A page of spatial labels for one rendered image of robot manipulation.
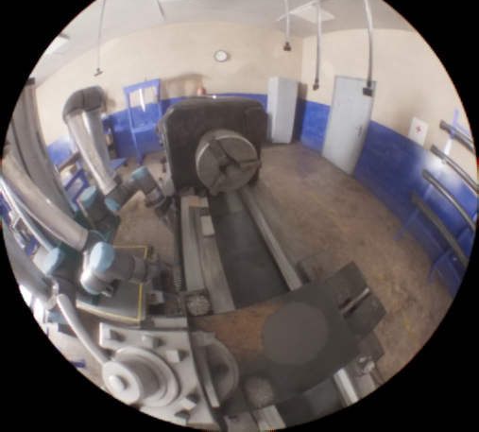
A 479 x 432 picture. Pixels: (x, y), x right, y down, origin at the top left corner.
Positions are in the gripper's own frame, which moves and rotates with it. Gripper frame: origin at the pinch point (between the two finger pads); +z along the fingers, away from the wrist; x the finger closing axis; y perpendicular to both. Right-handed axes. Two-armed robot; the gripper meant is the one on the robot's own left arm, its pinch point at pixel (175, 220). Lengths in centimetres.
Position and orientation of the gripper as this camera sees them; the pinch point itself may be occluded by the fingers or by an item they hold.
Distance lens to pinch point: 87.7
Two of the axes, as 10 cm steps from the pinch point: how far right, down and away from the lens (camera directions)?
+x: -0.5, -5.1, 8.6
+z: 3.9, 7.8, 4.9
